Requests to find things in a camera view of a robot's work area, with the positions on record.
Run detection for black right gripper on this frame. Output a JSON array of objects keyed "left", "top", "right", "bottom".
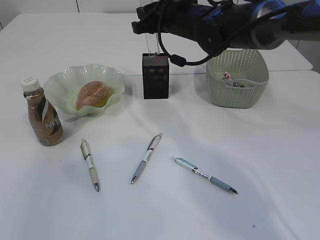
[{"left": 131, "top": 0, "right": 253, "bottom": 54}]

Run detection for pink paper ball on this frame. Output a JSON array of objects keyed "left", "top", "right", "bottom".
[{"left": 223, "top": 72, "right": 233, "bottom": 81}]

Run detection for grey paper ball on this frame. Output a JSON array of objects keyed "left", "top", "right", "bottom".
[{"left": 232, "top": 82, "right": 245, "bottom": 88}]

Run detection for clear plastic ruler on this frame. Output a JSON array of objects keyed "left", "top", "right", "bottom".
[{"left": 145, "top": 33, "right": 160, "bottom": 56}]

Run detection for grey grip pen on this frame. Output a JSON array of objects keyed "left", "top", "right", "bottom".
[
  {"left": 130, "top": 132, "right": 163, "bottom": 184},
  {"left": 171, "top": 156, "right": 238, "bottom": 194}
]

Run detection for sugared bread bun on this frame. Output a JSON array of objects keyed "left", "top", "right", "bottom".
[{"left": 76, "top": 81, "right": 114, "bottom": 110}]

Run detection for brown coffee drink bottle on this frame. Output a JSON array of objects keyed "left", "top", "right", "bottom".
[{"left": 21, "top": 77, "right": 64, "bottom": 147}]

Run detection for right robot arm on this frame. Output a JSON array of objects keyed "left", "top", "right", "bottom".
[{"left": 131, "top": 0, "right": 320, "bottom": 55}]

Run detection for green plastic woven basket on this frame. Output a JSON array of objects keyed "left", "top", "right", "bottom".
[{"left": 206, "top": 49, "right": 269, "bottom": 109}]

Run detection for black mesh pen holder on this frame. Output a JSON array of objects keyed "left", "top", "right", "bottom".
[{"left": 142, "top": 53, "right": 170, "bottom": 99}]

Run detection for beige retractable pen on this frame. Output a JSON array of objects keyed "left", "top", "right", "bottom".
[{"left": 80, "top": 139, "right": 101, "bottom": 192}]

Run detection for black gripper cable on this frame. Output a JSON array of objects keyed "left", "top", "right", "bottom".
[{"left": 156, "top": 0, "right": 288, "bottom": 67}]

